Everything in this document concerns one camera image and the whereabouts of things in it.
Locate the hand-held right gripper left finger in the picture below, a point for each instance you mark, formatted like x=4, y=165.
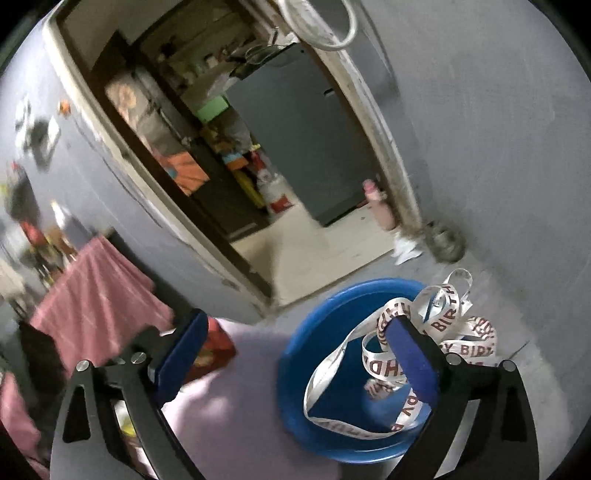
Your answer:
x=182, y=355

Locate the pink bottle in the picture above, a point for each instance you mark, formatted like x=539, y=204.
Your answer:
x=379, y=207

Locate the green box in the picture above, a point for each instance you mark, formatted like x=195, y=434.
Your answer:
x=212, y=110

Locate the red and white bottle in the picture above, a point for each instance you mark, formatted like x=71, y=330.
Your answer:
x=273, y=194

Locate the cream door frame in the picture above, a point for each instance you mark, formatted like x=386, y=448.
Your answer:
x=138, y=152

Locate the metal pot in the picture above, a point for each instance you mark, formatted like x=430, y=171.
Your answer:
x=444, y=241

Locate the white printed ribbon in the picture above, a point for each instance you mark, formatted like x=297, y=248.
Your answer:
x=457, y=323

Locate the blue plastic basin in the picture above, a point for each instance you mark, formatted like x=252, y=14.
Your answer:
x=314, y=341

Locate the grey cabinet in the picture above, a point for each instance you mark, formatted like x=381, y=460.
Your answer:
x=302, y=134

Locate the white paper scrap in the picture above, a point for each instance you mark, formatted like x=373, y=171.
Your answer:
x=406, y=251

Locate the red paper carton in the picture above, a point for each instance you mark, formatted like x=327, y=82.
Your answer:
x=213, y=344

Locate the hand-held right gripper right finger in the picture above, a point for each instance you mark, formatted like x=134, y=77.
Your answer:
x=413, y=364

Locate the pink towel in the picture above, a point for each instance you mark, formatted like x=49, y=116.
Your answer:
x=92, y=295

